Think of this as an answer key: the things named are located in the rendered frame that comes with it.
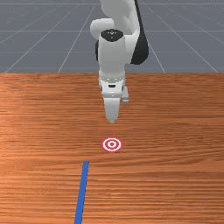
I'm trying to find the long blue stick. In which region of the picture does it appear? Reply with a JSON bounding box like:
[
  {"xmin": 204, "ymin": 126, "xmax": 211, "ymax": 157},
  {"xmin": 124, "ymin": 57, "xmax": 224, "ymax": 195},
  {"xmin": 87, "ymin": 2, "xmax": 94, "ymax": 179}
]
[{"xmin": 73, "ymin": 160, "xmax": 90, "ymax": 224}]

